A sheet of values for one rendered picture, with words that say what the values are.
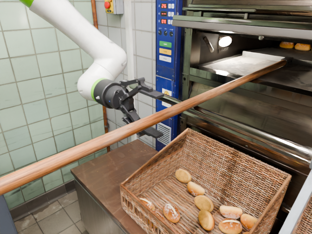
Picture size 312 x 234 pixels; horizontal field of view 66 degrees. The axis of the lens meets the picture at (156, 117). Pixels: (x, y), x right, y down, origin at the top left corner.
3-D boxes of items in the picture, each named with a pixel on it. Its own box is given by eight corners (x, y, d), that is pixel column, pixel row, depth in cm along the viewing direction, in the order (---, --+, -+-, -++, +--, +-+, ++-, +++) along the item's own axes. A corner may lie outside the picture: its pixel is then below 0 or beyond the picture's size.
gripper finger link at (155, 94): (146, 90, 69) (146, 87, 69) (164, 96, 64) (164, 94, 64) (139, 92, 67) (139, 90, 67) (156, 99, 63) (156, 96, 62)
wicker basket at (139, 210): (185, 165, 146) (187, 126, 134) (279, 222, 109) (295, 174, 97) (119, 208, 116) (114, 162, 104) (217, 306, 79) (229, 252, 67)
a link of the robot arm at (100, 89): (92, 107, 83) (89, 82, 79) (120, 99, 90) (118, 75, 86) (102, 113, 79) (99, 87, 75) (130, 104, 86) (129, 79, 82)
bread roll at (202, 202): (208, 215, 109) (212, 215, 113) (214, 202, 109) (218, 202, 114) (190, 204, 115) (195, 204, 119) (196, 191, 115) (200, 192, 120)
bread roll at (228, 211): (243, 207, 106) (243, 221, 104) (240, 208, 112) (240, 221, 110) (220, 204, 108) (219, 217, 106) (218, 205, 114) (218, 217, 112)
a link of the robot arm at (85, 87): (86, 101, 96) (66, 85, 88) (105, 77, 99) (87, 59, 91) (105, 112, 87) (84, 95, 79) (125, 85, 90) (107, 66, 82)
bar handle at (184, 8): (180, 20, 104) (182, 21, 106) (251, 26, 83) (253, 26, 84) (182, 6, 102) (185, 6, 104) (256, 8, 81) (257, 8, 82)
